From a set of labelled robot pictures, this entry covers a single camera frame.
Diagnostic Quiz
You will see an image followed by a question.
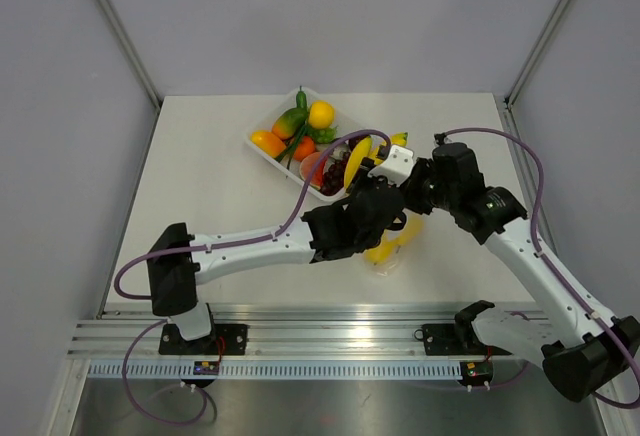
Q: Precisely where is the white perforated plastic basket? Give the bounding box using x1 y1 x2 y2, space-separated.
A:
245 87 364 186

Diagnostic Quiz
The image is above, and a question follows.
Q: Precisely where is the watermelon slice toy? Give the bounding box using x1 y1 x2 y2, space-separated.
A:
299 152 329 190

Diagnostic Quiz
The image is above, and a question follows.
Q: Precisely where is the yellow lemon toy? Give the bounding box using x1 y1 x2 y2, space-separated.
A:
308 100 335 130
364 240 397 265

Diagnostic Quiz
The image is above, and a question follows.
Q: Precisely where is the yellow orange mango toy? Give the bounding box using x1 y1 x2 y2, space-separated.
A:
250 130 286 159

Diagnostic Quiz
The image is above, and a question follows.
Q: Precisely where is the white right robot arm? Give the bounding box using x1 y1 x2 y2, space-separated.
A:
401 142 639 402

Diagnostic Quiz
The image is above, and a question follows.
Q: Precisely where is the orange carrot toy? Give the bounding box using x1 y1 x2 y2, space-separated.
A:
293 136 316 162

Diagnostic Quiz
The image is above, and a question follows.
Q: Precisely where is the clear zip bag teal zipper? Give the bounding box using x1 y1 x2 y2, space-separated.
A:
363 213 425 278

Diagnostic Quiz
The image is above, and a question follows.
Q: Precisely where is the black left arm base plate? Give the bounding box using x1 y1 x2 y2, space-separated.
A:
158 323 249 356

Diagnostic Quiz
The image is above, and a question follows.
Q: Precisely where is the green bean toy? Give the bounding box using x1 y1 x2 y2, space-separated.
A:
275 123 309 168

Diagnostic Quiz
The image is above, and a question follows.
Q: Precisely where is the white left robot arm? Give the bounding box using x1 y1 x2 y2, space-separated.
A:
146 175 407 354

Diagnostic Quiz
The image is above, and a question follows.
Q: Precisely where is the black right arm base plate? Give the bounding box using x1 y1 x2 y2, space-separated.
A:
413 323 510 357

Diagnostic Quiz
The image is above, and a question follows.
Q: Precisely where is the green orange mango toy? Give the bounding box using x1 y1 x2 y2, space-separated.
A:
271 108 307 141

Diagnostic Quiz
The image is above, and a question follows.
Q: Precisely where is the dark grape bunch toy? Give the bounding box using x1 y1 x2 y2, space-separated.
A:
320 152 351 196

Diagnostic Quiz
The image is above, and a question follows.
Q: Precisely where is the yellow banana toy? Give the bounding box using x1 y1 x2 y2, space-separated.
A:
343 136 373 190
390 132 408 147

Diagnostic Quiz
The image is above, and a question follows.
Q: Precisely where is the left aluminium frame post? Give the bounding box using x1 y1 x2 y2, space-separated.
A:
94 0 163 114

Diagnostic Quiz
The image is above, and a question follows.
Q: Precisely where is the right aluminium frame post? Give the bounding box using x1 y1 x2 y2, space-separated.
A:
504 0 575 111

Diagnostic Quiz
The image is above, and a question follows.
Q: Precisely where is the white slotted cable duct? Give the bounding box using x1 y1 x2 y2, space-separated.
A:
88 360 462 381

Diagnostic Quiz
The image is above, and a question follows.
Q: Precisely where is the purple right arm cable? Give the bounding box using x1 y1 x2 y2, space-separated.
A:
399 126 640 410

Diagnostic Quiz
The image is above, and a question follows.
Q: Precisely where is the aluminium frame post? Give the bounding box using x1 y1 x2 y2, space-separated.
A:
94 0 163 114
504 0 575 111

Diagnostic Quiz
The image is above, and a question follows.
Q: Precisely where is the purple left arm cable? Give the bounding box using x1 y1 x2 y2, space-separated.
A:
113 128 394 427

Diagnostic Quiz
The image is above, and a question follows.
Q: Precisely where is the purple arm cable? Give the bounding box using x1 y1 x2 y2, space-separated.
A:
399 126 640 410
113 128 394 427

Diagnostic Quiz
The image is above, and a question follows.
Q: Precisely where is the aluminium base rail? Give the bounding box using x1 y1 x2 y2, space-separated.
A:
66 303 463 361

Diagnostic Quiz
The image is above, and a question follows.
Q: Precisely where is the green chili pepper toy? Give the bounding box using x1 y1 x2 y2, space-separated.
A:
295 86 308 111

